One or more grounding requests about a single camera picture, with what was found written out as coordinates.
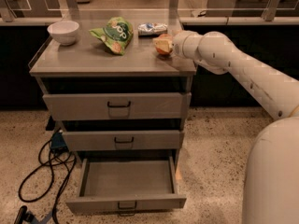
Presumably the blue power box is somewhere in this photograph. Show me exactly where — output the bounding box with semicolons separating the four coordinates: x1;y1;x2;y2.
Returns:
50;132;67;152

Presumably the silver blue snack packet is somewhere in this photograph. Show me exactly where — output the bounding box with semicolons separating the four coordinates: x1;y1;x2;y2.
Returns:
137;22;167;36

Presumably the white bowl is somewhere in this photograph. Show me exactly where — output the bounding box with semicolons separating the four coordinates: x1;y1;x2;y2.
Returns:
47;21;79;46

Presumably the grey top drawer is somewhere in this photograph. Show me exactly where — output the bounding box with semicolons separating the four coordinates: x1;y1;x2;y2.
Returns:
43;92;191;120

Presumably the grey middle drawer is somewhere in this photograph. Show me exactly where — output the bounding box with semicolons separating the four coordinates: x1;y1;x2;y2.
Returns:
63;130;184;151

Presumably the green chip bag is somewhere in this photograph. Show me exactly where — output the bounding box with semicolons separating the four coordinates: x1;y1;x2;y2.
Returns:
89;17;134;55

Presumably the grey drawer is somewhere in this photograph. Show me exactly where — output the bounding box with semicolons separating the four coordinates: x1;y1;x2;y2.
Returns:
66;157;186;214
43;92;191;120
63;130;184;151

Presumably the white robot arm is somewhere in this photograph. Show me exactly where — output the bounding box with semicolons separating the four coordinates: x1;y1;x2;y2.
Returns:
153;31;299;224

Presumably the grey drawer cabinet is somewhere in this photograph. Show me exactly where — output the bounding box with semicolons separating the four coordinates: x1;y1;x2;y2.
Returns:
30;10;196;161

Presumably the black floor plug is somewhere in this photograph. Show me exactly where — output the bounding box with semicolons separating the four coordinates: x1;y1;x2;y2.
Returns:
14;205;34;224

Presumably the grey bottom drawer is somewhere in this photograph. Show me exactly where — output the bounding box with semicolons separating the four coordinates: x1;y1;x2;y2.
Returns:
66;157;186;214

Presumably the black floor cable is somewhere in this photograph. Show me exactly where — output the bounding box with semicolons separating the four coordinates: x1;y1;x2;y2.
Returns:
17;139;77;224

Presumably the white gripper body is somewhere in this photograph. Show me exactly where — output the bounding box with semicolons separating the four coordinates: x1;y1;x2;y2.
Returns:
173;31;202;60

